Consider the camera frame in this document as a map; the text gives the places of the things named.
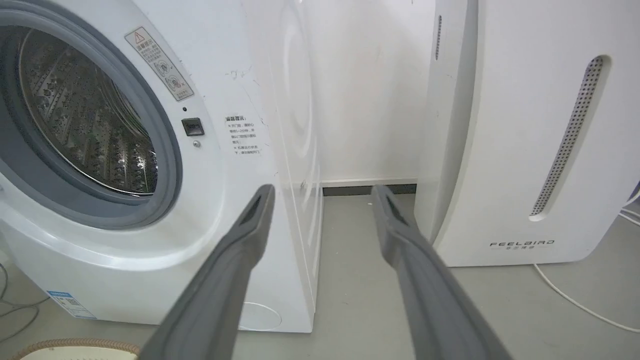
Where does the white Feelbird air purifier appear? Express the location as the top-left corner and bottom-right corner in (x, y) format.
(414, 0), (640, 268)

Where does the thin grey cable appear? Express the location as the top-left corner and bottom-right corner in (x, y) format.
(0, 262), (51, 343)

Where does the white front-load washing machine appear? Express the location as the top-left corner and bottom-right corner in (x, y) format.
(0, 0), (325, 334)

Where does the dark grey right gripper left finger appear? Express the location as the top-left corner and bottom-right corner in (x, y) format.
(138, 184), (276, 360)

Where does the woven basket rim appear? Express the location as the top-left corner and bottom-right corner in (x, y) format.
(10, 338), (141, 360)

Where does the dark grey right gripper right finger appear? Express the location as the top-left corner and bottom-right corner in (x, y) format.
(371, 184), (512, 360)

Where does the white power cable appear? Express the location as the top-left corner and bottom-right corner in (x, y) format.
(533, 190), (640, 334)

